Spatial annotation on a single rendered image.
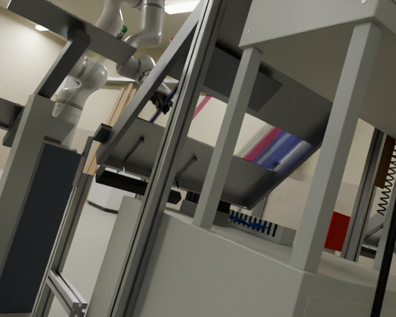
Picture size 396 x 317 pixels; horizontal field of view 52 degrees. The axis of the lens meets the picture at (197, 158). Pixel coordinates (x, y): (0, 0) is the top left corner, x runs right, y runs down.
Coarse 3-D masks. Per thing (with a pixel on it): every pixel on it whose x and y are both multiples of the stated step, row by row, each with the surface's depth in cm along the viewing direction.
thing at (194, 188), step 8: (112, 160) 138; (112, 168) 136; (120, 168) 138; (128, 168) 140; (136, 168) 143; (144, 176) 143; (176, 184) 152; (184, 184) 154; (192, 184) 157; (200, 192) 156; (224, 200) 163; (232, 200) 166; (240, 200) 170
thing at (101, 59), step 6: (120, 30) 114; (126, 30) 113; (102, 60) 120; (96, 66) 121; (90, 72) 122; (84, 78) 124; (90, 78) 124; (84, 84) 125; (78, 90) 127; (72, 96) 128; (66, 102) 131; (72, 102) 130; (66, 108) 132; (60, 114) 133
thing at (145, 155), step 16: (128, 128) 131; (144, 128) 132; (160, 128) 133; (128, 144) 136; (144, 144) 137; (192, 144) 142; (128, 160) 141; (144, 160) 143; (192, 160) 148; (208, 160) 149; (240, 160) 153; (176, 176) 152; (192, 176) 154; (240, 176) 160; (256, 176) 162; (224, 192) 165; (240, 192) 168
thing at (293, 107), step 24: (240, 0) 107; (240, 24) 112; (216, 48) 112; (240, 48) 118; (216, 72) 117; (264, 72) 126; (216, 96) 129; (264, 96) 128; (288, 96) 135; (312, 96) 137; (264, 120) 140; (288, 120) 143; (312, 120) 145
